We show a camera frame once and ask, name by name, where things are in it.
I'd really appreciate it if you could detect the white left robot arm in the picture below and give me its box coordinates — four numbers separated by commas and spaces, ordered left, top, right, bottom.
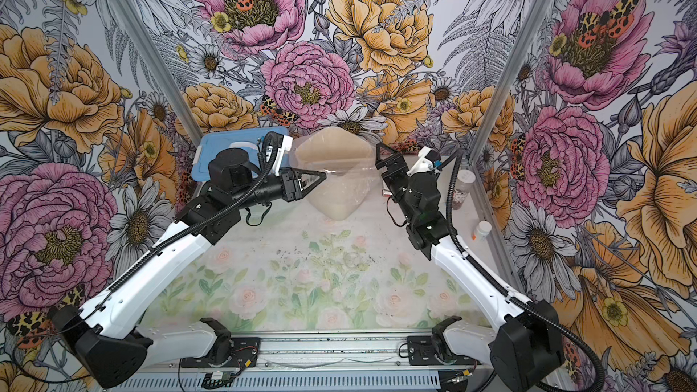
51, 148, 327, 388

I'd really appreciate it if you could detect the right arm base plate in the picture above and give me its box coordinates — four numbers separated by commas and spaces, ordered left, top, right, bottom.
398, 335, 477, 366

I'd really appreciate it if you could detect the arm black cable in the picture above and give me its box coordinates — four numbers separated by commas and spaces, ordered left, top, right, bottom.
443, 149, 606, 392
105, 131, 281, 295

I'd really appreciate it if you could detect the clear jar with dried flowers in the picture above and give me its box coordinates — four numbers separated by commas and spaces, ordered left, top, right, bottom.
322, 166, 379, 191

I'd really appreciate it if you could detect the blue lidded storage box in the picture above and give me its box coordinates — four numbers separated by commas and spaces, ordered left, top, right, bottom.
191, 126, 291, 183

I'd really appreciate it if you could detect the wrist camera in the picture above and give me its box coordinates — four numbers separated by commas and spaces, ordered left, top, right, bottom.
408, 147, 441, 176
267, 132, 293, 176

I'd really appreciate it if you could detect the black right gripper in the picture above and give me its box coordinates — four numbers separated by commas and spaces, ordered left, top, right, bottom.
376, 142, 419, 223

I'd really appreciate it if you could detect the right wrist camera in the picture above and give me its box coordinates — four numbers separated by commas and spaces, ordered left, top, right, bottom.
408, 147, 441, 176

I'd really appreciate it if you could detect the tall jar with white lid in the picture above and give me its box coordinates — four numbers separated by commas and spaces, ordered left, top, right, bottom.
452, 169, 477, 211

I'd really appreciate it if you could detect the small white pill bottle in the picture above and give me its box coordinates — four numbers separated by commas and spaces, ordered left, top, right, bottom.
471, 221, 493, 241

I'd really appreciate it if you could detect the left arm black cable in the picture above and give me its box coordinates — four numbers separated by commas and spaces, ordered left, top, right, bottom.
105, 131, 281, 295

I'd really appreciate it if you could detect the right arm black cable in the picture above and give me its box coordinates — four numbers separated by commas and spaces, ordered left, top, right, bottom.
443, 149, 606, 392

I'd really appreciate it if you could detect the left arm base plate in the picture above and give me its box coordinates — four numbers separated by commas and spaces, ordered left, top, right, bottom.
180, 337, 261, 368

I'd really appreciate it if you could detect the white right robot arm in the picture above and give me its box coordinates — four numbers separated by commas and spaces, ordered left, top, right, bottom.
376, 143, 564, 391

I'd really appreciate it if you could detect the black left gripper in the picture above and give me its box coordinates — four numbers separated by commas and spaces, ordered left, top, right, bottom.
232, 166, 327, 209

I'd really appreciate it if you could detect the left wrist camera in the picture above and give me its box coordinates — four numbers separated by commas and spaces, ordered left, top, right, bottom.
267, 132, 293, 176

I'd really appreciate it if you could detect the bin with plastic liner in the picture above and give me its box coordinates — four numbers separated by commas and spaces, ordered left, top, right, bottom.
290, 126, 380, 221

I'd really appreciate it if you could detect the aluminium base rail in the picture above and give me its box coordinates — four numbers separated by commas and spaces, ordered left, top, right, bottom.
117, 330, 506, 391

